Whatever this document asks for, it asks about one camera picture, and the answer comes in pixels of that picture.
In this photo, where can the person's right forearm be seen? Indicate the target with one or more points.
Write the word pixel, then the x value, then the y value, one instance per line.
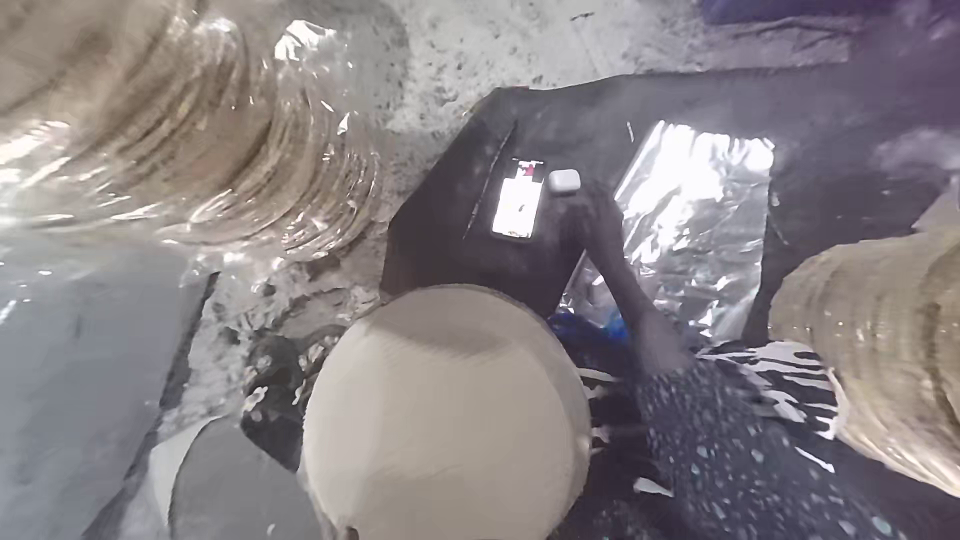
pixel 712 427

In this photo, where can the stack of cream round sheets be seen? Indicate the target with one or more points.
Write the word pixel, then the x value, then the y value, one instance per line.
pixel 450 412

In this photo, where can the large plastic-wrapped brown stack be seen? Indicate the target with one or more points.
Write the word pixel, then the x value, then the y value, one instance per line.
pixel 187 127

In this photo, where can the person's right fingers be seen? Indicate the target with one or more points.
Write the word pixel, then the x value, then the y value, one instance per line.
pixel 580 208

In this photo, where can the small white rounded case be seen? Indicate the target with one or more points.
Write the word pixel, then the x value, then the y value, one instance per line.
pixel 564 181

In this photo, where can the grey round-edged sheet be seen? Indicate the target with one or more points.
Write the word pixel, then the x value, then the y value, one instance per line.
pixel 232 487

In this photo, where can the black mat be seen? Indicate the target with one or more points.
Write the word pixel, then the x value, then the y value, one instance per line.
pixel 465 217

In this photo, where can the dark flowered cloth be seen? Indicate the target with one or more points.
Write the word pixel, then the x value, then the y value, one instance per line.
pixel 274 390

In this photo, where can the stack of tan round sheets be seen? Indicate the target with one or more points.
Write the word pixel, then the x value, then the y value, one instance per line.
pixel 885 330

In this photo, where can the person's right hand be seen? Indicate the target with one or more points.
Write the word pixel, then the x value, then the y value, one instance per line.
pixel 603 229

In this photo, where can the dark purple cloth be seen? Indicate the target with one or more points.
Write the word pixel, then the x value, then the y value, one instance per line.
pixel 772 9

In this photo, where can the blue cloth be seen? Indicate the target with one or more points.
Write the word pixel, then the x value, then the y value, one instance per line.
pixel 585 334

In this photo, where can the smartphone with lit screen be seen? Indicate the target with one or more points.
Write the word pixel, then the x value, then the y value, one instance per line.
pixel 518 199

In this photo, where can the shiny clear plastic sheet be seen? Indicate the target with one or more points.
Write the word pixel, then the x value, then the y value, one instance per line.
pixel 697 225

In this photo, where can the flat grey board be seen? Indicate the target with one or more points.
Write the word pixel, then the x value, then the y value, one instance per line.
pixel 75 375

